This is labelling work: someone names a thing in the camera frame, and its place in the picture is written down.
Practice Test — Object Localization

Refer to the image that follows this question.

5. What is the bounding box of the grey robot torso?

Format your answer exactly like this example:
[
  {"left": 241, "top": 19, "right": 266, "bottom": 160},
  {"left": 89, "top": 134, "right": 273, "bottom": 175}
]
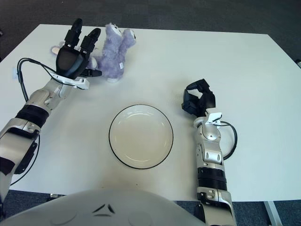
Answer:
[{"left": 0, "top": 188, "right": 207, "bottom": 226}]

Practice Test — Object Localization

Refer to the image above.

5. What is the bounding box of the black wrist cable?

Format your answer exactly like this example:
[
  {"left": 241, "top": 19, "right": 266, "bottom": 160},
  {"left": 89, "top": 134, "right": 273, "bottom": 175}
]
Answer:
[
  {"left": 16, "top": 57, "right": 78, "bottom": 102},
  {"left": 221, "top": 121, "right": 238, "bottom": 161}
]

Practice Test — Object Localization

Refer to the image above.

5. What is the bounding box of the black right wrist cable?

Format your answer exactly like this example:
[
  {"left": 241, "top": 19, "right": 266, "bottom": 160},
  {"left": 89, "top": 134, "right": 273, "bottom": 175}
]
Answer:
[{"left": 221, "top": 121, "right": 238, "bottom": 161}]

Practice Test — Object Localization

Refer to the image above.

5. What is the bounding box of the white plate with black rim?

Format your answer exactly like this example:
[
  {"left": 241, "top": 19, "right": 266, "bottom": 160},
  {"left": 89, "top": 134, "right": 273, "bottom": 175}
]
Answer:
[{"left": 108, "top": 104, "right": 174, "bottom": 169}]

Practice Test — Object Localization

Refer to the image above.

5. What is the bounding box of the white table leg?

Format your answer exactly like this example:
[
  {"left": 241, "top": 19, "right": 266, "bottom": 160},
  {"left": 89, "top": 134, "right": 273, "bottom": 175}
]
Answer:
[{"left": 263, "top": 201, "right": 283, "bottom": 226}]

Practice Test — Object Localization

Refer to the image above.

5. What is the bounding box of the black left elbow cable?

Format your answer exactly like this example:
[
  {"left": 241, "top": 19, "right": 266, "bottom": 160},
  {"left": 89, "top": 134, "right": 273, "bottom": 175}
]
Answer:
[{"left": 10, "top": 135, "right": 40, "bottom": 186}]

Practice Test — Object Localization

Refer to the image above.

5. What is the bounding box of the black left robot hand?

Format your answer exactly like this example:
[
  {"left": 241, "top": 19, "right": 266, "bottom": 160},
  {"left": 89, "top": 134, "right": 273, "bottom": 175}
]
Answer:
[{"left": 55, "top": 18, "right": 103, "bottom": 80}]

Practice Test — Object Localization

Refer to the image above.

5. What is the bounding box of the purple plush bunny doll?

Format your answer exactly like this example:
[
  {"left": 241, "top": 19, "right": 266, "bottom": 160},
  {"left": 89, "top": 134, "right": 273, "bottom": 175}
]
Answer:
[{"left": 49, "top": 23, "right": 137, "bottom": 83}]

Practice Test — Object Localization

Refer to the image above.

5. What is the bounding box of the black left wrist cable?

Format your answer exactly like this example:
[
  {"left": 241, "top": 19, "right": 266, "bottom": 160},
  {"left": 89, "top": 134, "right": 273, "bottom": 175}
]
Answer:
[{"left": 16, "top": 57, "right": 78, "bottom": 102}]

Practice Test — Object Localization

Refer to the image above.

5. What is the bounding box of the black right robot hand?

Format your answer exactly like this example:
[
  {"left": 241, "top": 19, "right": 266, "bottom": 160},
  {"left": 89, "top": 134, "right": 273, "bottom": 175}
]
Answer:
[{"left": 181, "top": 79, "right": 216, "bottom": 118}]

